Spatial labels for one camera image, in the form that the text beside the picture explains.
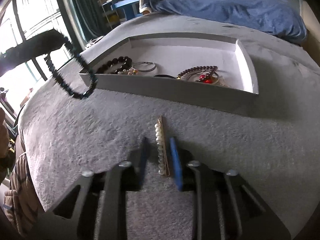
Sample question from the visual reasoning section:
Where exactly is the dark blue faceted bead bracelet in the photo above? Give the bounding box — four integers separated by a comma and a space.
44, 36, 98, 100

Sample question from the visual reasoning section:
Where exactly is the large black bead bracelet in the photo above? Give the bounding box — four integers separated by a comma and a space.
96, 55, 133, 75

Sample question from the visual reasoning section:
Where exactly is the pearl bar hair clip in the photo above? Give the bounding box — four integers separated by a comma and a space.
154, 116, 170, 177

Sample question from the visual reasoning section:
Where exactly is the small white pearl bracelet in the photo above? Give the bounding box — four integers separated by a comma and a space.
117, 67, 139, 76

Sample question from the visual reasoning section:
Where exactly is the thin metal bangle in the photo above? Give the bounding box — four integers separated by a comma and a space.
188, 72, 220, 85
132, 61, 157, 73

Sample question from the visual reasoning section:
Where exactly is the dark maroon bead bracelet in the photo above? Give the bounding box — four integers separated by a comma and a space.
175, 65, 219, 81

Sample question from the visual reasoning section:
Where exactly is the person's left hand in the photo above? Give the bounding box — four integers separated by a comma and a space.
0, 108, 10, 158

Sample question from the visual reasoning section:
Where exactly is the teal curtain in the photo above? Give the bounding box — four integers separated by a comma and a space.
62, 0, 108, 49

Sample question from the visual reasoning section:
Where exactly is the blue desk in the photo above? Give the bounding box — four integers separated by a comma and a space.
102, 0, 171, 22

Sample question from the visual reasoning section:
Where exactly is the shallow grey cardboard tray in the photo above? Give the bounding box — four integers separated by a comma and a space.
89, 33, 259, 115

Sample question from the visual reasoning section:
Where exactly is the beige wardrobe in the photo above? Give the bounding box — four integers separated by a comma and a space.
299, 0, 319, 66

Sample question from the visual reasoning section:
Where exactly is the blue duvet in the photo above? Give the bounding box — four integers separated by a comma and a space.
147, 0, 307, 44

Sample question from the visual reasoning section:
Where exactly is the window with dark frame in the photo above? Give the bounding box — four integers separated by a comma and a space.
1, 0, 70, 104

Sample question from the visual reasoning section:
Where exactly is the white wire shelf rack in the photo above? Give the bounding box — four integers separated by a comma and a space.
98, 0, 120, 30

